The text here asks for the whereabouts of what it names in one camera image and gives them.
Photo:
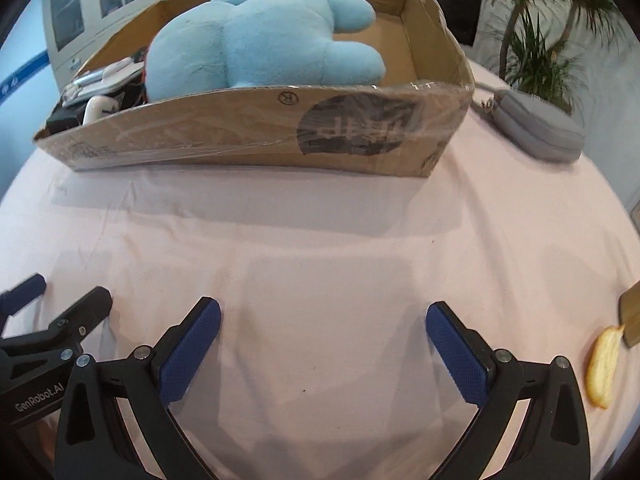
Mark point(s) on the silver gadget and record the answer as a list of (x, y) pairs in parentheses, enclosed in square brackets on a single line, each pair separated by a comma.
[(90, 81)]

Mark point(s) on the cardboard box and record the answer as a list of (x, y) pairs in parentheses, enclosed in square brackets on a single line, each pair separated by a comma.
[(225, 125)]

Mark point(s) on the blue wall sign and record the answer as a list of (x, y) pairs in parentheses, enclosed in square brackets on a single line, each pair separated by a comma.
[(25, 69)]

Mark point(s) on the grey glass-door cabinet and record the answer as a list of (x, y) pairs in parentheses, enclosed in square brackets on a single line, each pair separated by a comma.
[(75, 10)]

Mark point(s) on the white earbuds case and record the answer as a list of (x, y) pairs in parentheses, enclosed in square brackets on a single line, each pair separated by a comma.
[(97, 107)]

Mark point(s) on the green potted plant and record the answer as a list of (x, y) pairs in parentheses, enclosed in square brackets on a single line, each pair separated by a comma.
[(535, 60)]

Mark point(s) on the black panel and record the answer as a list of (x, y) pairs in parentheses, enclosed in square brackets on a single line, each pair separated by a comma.
[(462, 0)]

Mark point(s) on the black charger box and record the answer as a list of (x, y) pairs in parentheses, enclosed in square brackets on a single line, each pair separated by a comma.
[(62, 119)]

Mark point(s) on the brown wooden block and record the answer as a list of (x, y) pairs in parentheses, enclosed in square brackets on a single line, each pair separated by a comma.
[(631, 317)]

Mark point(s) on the blue plush toy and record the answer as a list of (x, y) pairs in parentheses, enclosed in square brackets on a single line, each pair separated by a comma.
[(260, 40)]

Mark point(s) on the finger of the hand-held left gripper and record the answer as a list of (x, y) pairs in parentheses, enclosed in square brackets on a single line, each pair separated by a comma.
[(25, 290), (85, 312)]

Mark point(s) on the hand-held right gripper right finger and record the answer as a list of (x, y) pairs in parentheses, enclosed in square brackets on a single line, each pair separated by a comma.
[(457, 355)]

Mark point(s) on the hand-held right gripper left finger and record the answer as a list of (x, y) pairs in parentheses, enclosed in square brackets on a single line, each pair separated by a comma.
[(192, 350)]

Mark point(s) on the white plastic gadget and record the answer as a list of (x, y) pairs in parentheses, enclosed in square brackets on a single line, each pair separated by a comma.
[(120, 69)]

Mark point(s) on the grey zip pouch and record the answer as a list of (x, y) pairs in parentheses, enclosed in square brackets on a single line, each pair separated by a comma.
[(540, 127)]

